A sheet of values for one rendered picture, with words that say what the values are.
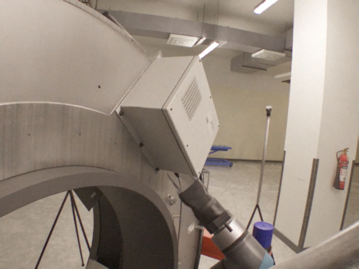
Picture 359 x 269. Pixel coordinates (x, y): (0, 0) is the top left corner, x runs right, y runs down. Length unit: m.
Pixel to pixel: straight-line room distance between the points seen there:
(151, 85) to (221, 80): 9.49
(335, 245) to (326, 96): 2.89
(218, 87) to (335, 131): 7.03
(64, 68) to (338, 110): 3.29
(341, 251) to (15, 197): 0.53
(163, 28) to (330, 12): 3.31
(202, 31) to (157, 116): 5.22
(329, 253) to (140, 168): 0.44
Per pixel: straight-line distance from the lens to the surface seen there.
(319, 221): 3.64
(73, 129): 0.45
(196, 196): 0.67
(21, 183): 0.38
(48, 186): 0.38
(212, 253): 1.57
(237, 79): 10.26
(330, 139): 3.41
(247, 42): 5.98
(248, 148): 10.52
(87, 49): 0.48
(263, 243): 1.45
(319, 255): 0.53
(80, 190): 0.91
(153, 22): 5.52
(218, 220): 0.60
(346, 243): 0.52
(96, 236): 1.22
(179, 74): 0.53
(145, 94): 0.52
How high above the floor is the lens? 1.67
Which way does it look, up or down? 4 degrees down
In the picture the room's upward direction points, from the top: 5 degrees clockwise
